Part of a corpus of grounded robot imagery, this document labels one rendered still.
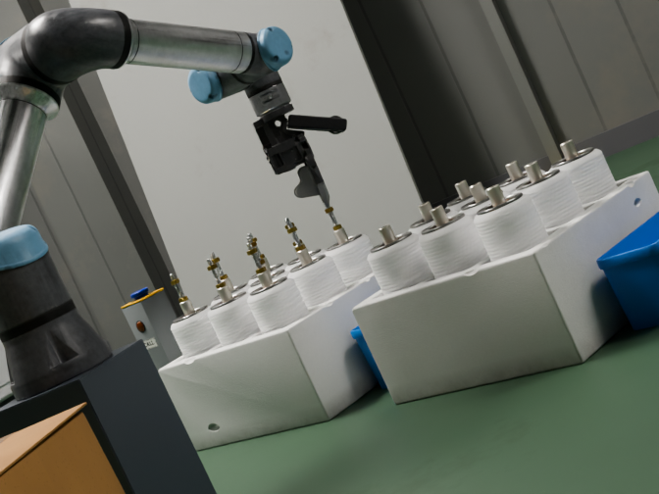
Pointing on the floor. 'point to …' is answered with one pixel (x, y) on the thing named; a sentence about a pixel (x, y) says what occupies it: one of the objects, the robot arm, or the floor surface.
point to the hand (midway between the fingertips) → (328, 199)
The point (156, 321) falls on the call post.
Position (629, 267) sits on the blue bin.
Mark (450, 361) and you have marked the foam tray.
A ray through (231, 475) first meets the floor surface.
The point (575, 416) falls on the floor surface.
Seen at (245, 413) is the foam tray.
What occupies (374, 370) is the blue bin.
